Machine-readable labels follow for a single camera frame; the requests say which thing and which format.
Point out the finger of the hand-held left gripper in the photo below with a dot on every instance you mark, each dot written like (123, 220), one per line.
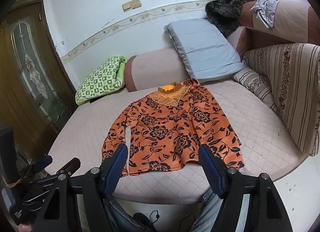
(70, 167)
(43, 163)

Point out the green checked pillow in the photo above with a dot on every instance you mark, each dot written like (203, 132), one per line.
(100, 82)

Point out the wooden door with glass panel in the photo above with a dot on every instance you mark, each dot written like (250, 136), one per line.
(30, 72)

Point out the light blue pillow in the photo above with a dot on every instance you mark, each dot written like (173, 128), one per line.
(205, 49)

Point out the striped floral cushion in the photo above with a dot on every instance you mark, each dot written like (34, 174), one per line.
(295, 84)

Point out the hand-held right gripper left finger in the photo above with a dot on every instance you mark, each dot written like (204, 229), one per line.
(117, 169)

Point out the person's left hand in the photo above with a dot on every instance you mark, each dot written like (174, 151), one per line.
(25, 227)

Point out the person's right leg in jeans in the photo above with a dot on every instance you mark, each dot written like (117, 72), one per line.
(210, 212)

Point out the beige wall switch plate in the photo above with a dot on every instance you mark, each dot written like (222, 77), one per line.
(126, 7)
(135, 3)

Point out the pink brown folded quilt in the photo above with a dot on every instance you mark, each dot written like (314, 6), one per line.
(292, 22)

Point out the person's leg in jeans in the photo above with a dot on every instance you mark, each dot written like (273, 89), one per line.
(210, 212)
(120, 212)

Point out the person's left leg in jeans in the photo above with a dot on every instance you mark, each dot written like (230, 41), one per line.
(120, 212)

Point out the grey crumpled cloth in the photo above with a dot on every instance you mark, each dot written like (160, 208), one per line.
(265, 12)

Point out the dark fur garment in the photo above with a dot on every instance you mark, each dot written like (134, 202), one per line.
(222, 12)

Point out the orange floral shirt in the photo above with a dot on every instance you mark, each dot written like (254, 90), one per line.
(170, 127)

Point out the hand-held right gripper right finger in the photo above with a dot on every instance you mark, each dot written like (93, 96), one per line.
(212, 172)

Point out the pink bolster cushion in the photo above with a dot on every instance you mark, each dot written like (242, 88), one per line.
(155, 69)

